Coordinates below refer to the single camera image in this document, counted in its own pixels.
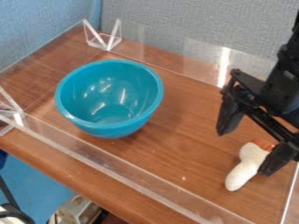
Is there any blue plastic bowl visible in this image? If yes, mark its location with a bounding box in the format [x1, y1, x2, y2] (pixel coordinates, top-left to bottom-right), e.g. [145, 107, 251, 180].
[55, 59, 165, 138]

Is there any clear acrylic right barrier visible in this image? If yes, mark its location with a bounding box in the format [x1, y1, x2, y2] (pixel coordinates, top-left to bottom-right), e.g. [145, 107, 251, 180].
[281, 166, 299, 224]

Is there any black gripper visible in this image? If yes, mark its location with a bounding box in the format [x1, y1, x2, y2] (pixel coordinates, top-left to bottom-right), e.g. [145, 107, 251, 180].
[217, 59, 299, 177]

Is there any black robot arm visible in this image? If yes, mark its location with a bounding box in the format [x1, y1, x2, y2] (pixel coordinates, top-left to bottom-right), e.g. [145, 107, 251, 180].
[217, 11, 299, 176]

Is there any clear acrylic barrier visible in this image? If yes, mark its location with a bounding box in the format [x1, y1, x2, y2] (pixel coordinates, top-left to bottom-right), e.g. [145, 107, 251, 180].
[281, 166, 299, 224]
[0, 115, 255, 224]
[113, 39, 275, 88]

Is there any black stand leg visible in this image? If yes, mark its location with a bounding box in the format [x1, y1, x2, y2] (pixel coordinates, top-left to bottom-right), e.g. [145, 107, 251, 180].
[0, 176, 35, 224]

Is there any clear acrylic left bracket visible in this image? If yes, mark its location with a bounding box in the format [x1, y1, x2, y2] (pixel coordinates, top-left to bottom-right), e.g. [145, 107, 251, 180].
[0, 87, 26, 137]

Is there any white power strip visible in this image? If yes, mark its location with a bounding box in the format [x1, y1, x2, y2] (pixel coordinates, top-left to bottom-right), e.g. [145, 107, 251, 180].
[47, 194, 103, 224]

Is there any clear acrylic front barrier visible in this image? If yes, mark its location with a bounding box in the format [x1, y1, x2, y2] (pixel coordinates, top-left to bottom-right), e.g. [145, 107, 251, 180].
[0, 115, 255, 224]

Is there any clear acrylic back barrier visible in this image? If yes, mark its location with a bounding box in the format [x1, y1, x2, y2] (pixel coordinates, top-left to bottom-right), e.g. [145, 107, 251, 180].
[113, 39, 275, 88]

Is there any toy mushroom brown cap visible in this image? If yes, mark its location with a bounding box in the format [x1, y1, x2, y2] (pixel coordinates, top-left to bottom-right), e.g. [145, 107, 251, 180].
[225, 139, 275, 192]

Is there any clear acrylic corner bracket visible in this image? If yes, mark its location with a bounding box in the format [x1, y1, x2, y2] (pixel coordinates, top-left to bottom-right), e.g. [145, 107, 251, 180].
[82, 18, 122, 52]

